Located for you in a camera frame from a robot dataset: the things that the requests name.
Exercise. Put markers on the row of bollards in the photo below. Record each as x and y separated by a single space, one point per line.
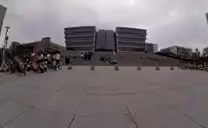
116 67

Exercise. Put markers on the group of people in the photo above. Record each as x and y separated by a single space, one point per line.
86 55

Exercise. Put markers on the large grey terraced building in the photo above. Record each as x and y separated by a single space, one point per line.
80 37

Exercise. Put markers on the wide grey stairs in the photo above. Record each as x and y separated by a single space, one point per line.
142 59

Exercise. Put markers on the low brown building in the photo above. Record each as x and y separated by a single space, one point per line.
42 45

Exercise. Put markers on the low pale building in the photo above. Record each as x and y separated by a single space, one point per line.
177 51

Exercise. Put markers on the lamp pole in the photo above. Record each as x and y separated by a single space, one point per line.
5 43

